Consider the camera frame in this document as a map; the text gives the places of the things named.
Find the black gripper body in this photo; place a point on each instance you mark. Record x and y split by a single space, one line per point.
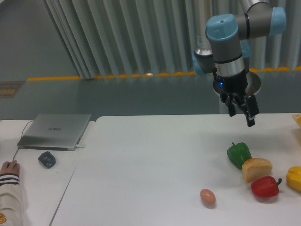
234 84

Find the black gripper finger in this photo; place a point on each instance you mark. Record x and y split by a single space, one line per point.
228 99
251 109

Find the white striped sleeve forearm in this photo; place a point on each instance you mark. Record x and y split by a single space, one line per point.
11 201

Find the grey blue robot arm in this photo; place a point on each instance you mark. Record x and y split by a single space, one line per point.
222 49

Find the yellow basket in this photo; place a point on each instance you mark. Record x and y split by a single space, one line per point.
297 118

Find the person's hand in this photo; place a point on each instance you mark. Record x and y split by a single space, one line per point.
12 168

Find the green bell pepper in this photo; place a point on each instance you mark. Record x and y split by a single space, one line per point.
238 154

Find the bread loaf piece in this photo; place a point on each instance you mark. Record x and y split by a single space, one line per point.
255 168

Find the red bell pepper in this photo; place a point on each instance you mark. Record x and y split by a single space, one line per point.
266 187

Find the yellow bell pepper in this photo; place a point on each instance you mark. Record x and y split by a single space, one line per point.
293 178

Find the brown egg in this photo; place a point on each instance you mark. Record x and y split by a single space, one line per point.
207 197

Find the silver laptop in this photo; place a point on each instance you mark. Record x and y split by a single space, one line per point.
55 132

